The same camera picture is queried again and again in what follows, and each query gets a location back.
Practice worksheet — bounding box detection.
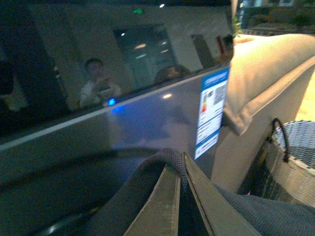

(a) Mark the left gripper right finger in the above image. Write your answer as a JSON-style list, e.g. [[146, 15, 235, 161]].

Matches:
[[183, 152, 260, 236]]

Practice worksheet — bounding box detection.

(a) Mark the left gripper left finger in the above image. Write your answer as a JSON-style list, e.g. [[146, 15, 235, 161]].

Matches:
[[124, 165, 181, 236]]

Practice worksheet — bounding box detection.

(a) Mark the dark grey knit garment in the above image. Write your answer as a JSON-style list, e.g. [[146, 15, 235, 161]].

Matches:
[[83, 148, 315, 236]]

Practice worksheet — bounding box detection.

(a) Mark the dark grey washing machine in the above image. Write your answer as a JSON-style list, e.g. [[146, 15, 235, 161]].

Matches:
[[0, 0, 233, 236]]

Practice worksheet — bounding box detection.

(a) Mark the woven white laundry basket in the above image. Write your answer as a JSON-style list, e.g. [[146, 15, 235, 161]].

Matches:
[[261, 118, 315, 207]]

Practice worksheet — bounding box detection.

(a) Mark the blue energy label sticker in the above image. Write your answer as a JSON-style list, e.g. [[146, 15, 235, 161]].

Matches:
[[194, 67, 230, 159]]

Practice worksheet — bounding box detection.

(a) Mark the beige sofa cushion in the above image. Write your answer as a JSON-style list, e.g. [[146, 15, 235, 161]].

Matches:
[[224, 34, 315, 136]]

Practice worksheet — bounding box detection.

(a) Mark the black basket handle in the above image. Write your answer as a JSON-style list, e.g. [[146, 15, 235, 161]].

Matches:
[[270, 118, 291, 163]]

